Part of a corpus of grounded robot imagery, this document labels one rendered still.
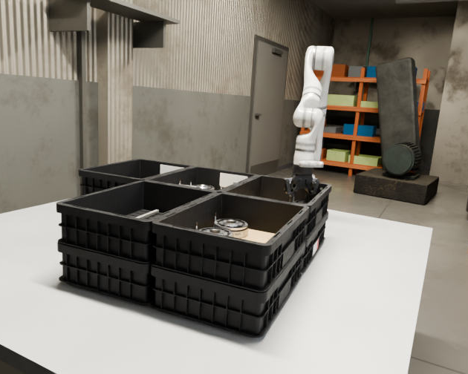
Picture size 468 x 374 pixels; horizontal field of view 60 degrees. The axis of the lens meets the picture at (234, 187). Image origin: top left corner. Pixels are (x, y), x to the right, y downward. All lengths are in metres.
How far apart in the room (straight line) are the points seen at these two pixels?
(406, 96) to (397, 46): 3.28
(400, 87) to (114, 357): 6.29
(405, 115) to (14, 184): 5.41
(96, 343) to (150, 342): 0.11
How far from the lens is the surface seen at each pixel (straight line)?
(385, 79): 6.88
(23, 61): 3.31
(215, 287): 0.95
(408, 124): 6.77
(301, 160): 1.48
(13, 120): 3.24
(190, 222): 1.14
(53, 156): 3.46
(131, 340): 0.97
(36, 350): 0.98
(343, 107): 7.72
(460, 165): 8.49
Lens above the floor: 1.22
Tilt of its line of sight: 12 degrees down
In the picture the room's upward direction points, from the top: 4 degrees clockwise
